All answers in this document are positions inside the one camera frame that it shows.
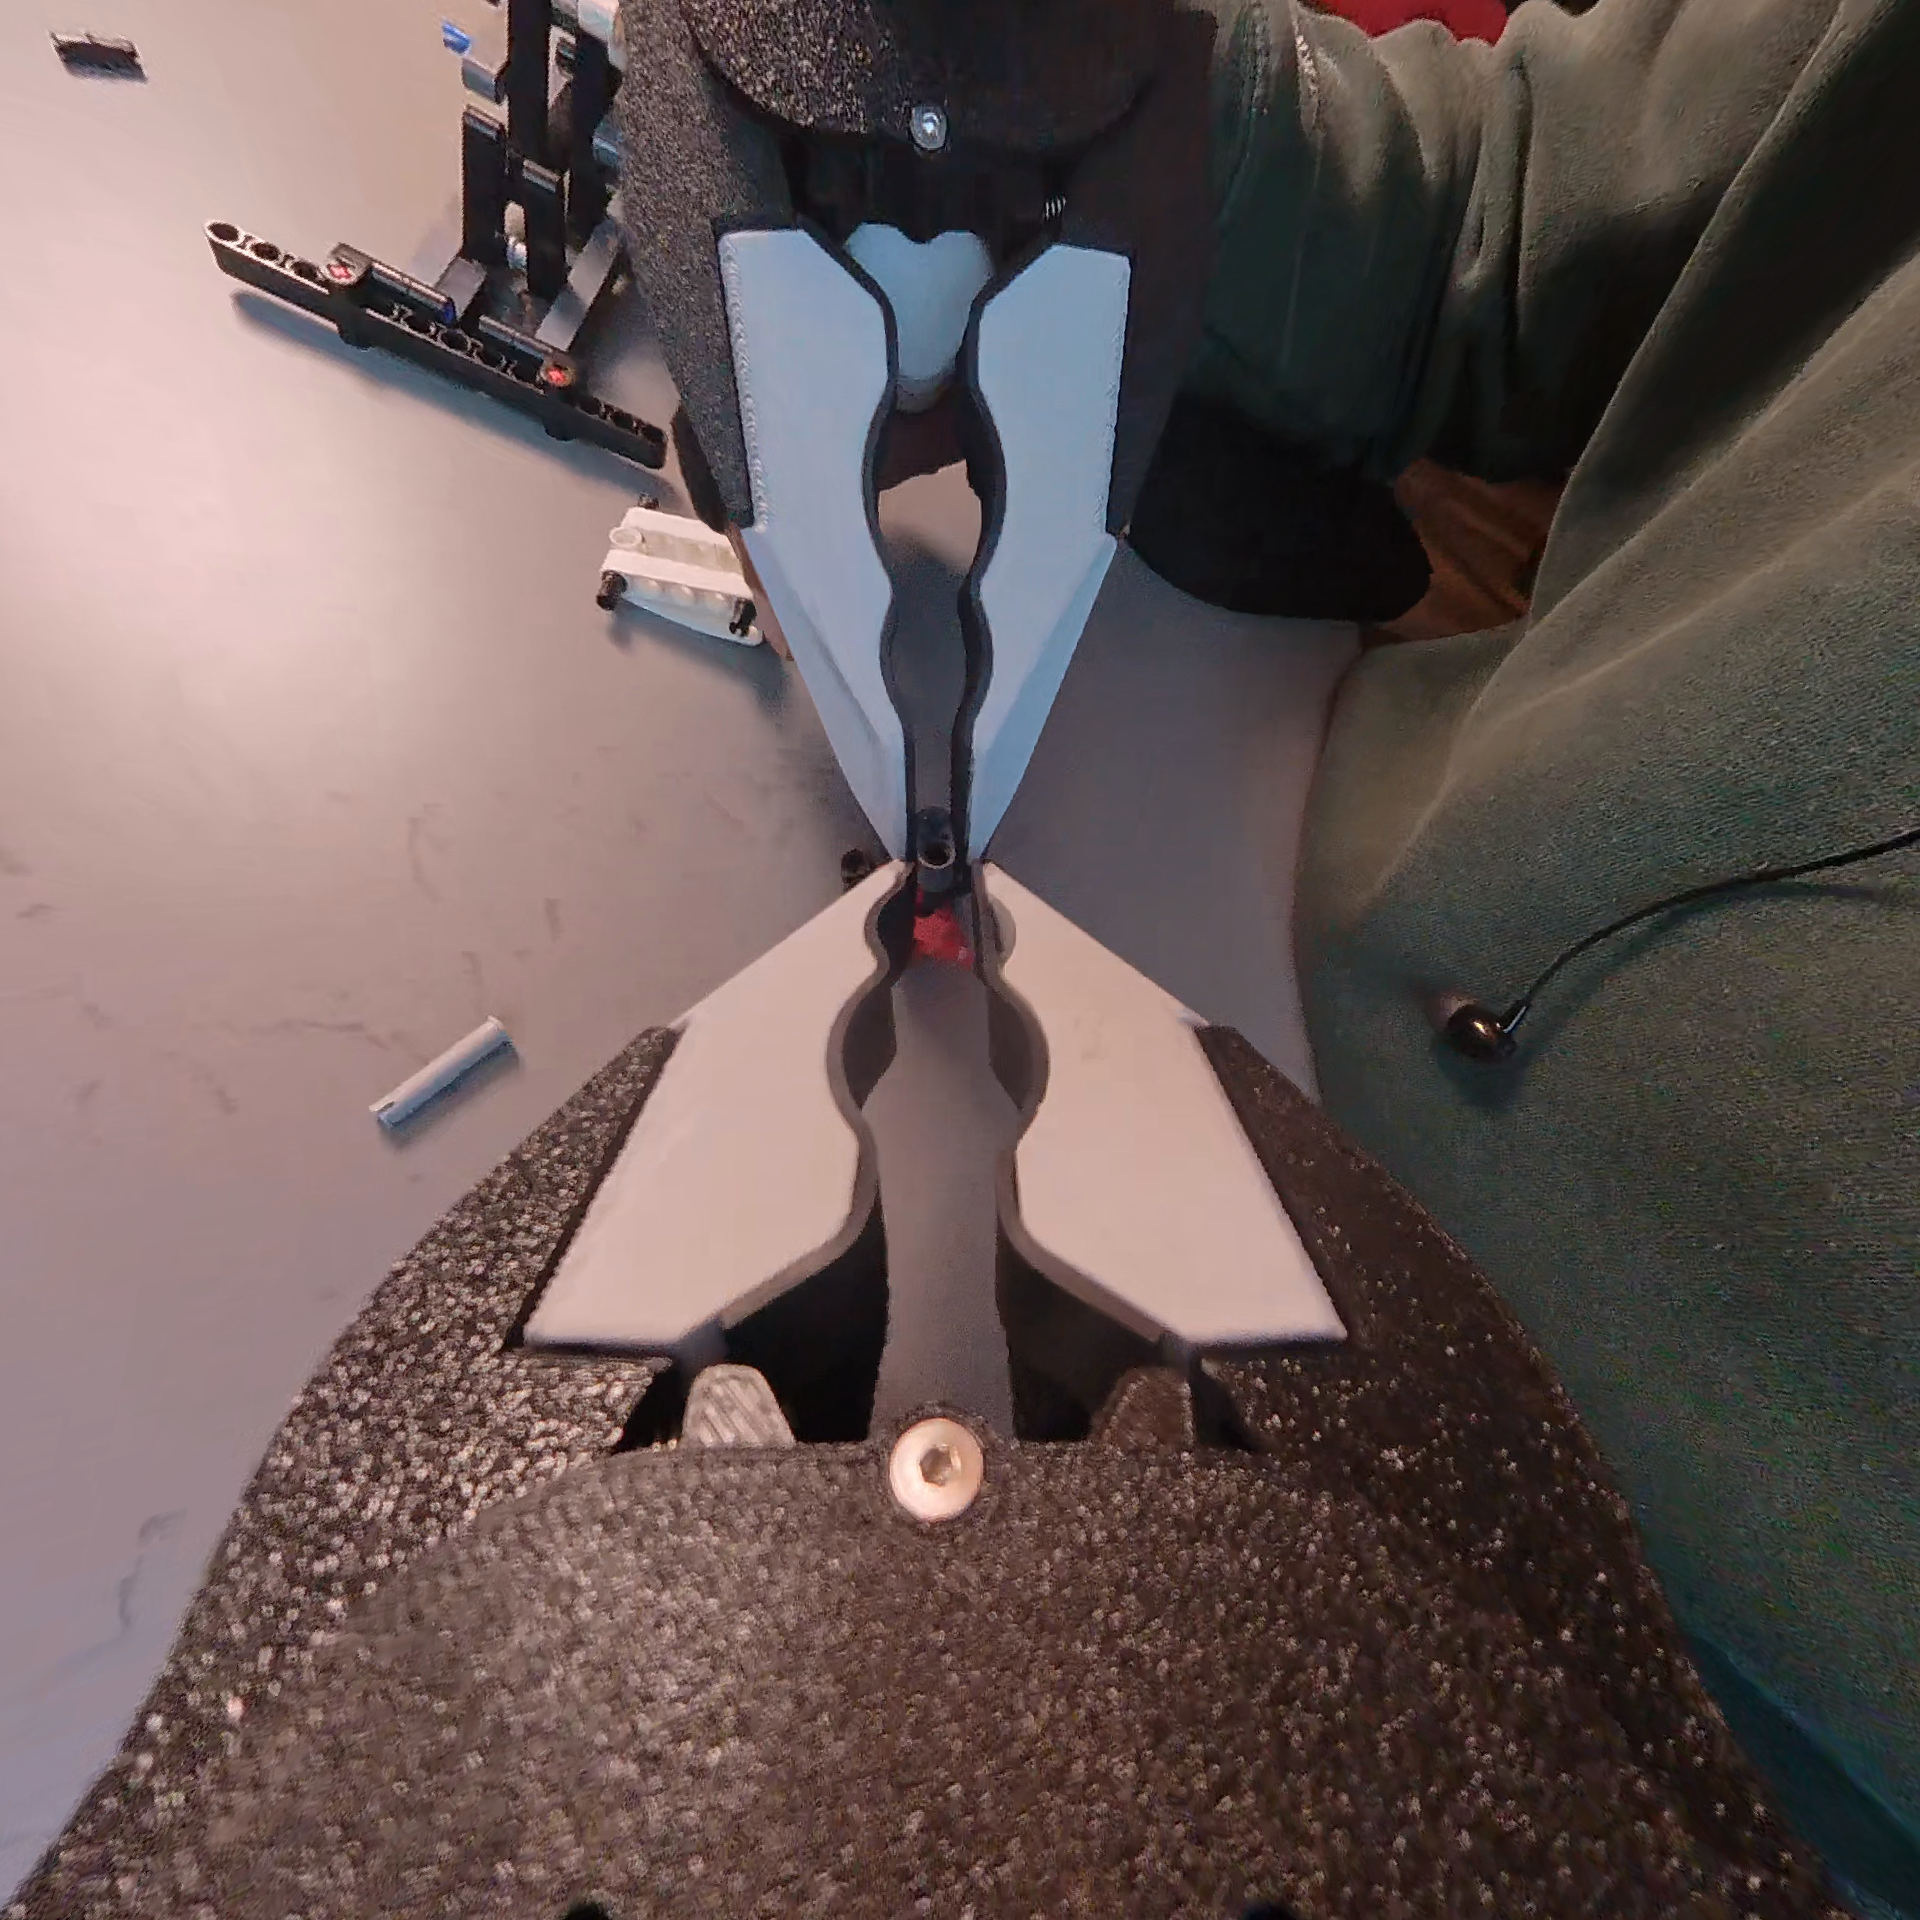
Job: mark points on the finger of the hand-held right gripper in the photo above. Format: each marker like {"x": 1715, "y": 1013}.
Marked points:
{"x": 805, "y": 422}
{"x": 1058, "y": 422}

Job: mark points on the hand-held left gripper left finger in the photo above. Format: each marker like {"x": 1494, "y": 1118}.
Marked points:
{"x": 708, "y": 1188}

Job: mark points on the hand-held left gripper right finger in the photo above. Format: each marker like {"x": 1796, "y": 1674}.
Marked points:
{"x": 1172, "y": 1188}

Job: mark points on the white toy brick piece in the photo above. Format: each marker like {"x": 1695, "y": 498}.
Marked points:
{"x": 683, "y": 578}

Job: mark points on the red toy brick piece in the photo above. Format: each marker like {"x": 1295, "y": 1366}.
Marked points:
{"x": 942, "y": 939}

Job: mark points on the person's right forearm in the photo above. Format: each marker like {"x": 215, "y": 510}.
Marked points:
{"x": 1353, "y": 270}

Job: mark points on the grey desk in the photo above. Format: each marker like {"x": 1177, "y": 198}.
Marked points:
{"x": 301, "y": 842}

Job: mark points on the small grey pin piece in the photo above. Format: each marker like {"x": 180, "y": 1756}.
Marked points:
{"x": 443, "y": 1075}

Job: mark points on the toy vehicle chassis build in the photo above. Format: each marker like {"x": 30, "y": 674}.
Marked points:
{"x": 451, "y": 301}

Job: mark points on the green sweatshirt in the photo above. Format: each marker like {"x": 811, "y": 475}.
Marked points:
{"x": 1652, "y": 661}

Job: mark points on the small black brick piece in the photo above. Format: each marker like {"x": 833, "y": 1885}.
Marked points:
{"x": 97, "y": 50}

